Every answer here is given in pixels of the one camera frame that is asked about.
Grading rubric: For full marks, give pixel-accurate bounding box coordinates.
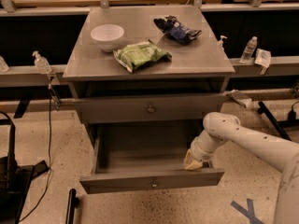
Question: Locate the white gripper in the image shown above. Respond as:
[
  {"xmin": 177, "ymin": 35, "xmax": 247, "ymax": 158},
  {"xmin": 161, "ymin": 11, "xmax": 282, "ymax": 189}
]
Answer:
[{"xmin": 183, "ymin": 131, "xmax": 226, "ymax": 171}]

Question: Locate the grey drawer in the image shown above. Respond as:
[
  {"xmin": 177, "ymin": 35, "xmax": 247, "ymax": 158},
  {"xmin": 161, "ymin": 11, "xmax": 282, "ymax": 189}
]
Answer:
[
  {"xmin": 75, "ymin": 93, "xmax": 228, "ymax": 123},
  {"xmin": 80, "ymin": 120, "xmax": 224, "ymax": 194}
]

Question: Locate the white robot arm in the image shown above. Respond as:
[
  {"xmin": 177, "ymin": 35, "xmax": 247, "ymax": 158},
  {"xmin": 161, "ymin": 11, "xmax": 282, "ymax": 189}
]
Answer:
[{"xmin": 184, "ymin": 112, "xmax": 299, "ymax": 224}]

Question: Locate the grey top drawer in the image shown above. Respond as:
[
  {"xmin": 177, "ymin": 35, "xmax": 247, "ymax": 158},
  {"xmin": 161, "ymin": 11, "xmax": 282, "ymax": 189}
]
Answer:
[{"xmin": 75, "ymin": 93, "xmax": 228, "ymax": 123}]

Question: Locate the grey drawer cabinet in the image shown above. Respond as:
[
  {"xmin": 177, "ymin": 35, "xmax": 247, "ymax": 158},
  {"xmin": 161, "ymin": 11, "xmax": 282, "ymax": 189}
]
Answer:
[{"xmin": 62, "ymin": 5, "xmax": 235, "ymax": 147}]

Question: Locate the grey folded cloth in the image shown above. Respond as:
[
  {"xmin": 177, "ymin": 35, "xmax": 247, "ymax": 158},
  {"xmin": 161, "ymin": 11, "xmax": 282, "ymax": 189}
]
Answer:
[{"xmin": 228, "ymin": 90, "xmax": 252, "ymax": 107}]

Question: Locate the black stand leg right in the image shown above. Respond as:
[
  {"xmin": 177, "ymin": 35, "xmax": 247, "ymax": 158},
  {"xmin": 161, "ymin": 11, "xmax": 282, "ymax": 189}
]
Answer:
[{"xmin": 257, "ymin": 101, "xmax": 299, "ymax": 140}]

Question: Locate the green chip bag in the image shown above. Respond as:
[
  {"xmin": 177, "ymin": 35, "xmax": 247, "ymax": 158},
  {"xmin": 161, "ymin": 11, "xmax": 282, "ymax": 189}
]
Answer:
[{"xmin": 113, "ymin": 40, "xmax": 172, "ymax": 73}]

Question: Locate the black tube on floor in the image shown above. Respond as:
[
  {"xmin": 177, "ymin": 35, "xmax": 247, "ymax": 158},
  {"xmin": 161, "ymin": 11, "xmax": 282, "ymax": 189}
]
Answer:
[{"xmin": 65, "ymin": 189, "xmax": 79, "ymax": 224}]

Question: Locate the small white pump bottle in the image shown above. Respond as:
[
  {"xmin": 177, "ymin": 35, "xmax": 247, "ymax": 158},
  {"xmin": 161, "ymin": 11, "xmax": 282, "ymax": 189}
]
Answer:
[{"xmin": 217, "ymin": 35, "xmax": 227, "ymax": 50}]

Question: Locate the white wipes packet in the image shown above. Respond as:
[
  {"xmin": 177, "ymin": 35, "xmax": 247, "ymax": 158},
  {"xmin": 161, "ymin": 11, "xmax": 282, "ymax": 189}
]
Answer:
[{"xmin": 254, "ymin": 49, "xmax": 271, "ymax": 75}]

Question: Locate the clear water bottle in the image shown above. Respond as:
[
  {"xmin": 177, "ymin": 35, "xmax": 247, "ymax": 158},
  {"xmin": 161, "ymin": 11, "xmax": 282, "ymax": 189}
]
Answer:
[{"xmin": 240, "ymin": 36, "xmax": 257, "ymax": 63}]

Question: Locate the blue chip bag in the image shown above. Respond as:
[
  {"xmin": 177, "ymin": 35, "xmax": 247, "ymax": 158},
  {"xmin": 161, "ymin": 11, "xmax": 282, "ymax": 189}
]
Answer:
[{"xmin": 153, "ymin": 15, "xmax": 202, "ymax": 45}]

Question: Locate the white bowl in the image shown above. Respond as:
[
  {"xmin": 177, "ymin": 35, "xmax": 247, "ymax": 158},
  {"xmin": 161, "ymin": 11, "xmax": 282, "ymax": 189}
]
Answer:
[{"xmin": 91, "ymin": 24, "xmax": 124, "ymax": 52}]

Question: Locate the black stand base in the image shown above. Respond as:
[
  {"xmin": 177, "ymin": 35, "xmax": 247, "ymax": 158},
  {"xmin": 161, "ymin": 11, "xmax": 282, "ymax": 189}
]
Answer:
[{"xmin": 0, "ymin": 111, "xmax": 50, "ymax": 224}]

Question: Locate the clear sanitizer pump bottle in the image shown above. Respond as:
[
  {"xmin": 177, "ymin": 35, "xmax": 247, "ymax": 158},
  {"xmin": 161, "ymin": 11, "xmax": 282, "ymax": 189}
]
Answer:
[{"xmin": 33, "ymin": 50, "xmax": 51, "ymax": 74}]

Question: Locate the black cable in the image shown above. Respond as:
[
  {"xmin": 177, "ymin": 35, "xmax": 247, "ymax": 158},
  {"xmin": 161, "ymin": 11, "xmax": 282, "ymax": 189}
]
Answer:
[{"xmin": 18, "ymin": 83, "xmax": 62, "ymax": 223}]

